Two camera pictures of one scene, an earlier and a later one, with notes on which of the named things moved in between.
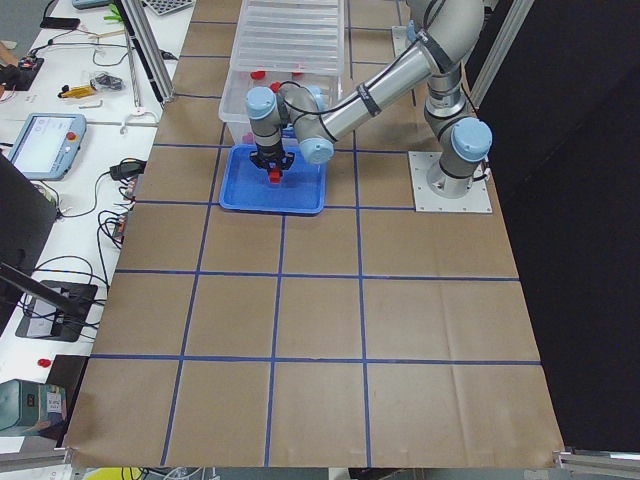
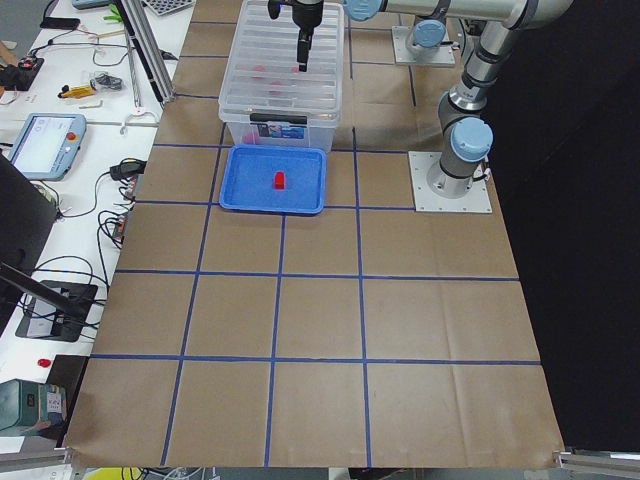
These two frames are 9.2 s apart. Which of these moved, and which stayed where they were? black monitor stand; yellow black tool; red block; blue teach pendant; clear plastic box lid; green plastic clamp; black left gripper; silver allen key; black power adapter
Moved: black left gripper; clear plastic box lid; red block
Stayed: black monitor stand; yellow black tool; green plastic clamp; silver allen key; black power adapter; blue teach pendant
